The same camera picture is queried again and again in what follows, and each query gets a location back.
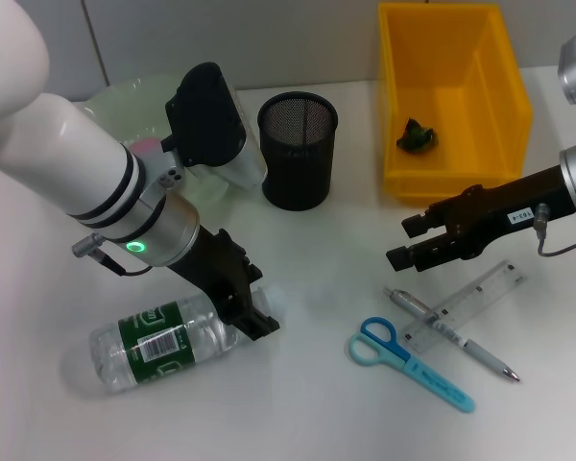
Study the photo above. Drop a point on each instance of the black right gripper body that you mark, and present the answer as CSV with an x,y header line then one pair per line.
x,y
509,216

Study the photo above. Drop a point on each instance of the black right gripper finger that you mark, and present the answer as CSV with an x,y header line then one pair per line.
x,y
398,259
413,225

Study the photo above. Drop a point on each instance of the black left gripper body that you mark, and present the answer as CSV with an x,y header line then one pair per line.
x,y
216,269

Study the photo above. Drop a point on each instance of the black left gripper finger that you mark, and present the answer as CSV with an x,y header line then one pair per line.
x,y
256,326
252,276

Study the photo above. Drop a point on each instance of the green plastic wrapper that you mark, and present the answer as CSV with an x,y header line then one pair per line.
x,y
415,137

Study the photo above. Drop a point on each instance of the clear green-label water bottle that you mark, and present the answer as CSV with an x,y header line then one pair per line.
x,y
139,346

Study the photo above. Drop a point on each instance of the pink peach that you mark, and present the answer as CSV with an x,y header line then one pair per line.
x,y
146,145

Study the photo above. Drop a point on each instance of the transparent plastic ruler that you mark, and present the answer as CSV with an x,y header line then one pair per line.
x,y
480,298

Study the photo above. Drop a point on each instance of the black mesh pen cup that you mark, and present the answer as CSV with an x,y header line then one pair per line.
x,y
307,177

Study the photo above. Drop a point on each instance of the blue scissors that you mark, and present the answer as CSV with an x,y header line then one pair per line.
x,y
432,379

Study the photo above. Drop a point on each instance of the grey ballpoint pen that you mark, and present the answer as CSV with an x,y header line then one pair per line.
x,y
489,360

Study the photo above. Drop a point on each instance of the green glass fruit plate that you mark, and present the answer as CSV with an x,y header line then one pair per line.
x,y
139,105

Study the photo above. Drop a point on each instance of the yellow plastic bin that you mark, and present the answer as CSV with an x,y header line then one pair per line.
x,y
461,72

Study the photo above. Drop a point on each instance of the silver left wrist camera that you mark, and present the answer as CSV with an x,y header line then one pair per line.
x,y
211,125

